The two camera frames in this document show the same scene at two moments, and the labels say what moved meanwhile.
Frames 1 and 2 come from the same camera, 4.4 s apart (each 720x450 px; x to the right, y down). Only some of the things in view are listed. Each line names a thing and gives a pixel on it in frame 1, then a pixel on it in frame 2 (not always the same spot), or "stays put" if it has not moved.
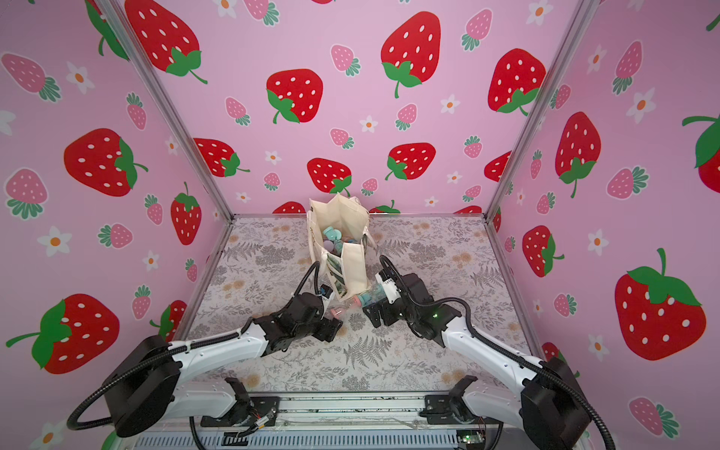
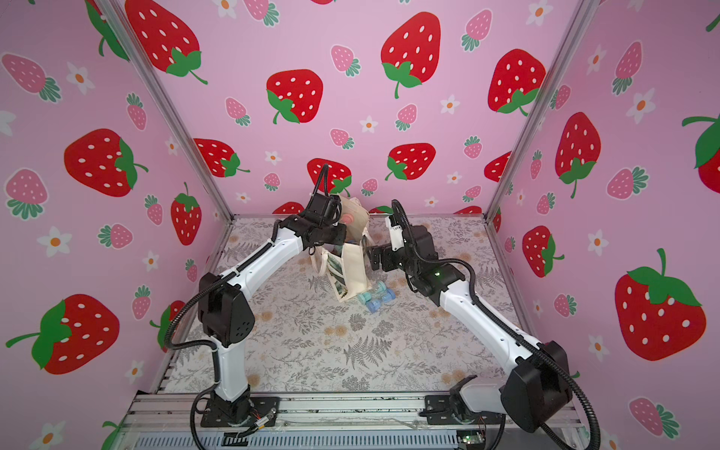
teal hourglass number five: [371, 295] stays put
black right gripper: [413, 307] → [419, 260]
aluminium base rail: [351, 420] stays put
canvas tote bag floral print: [337, 228] stays put
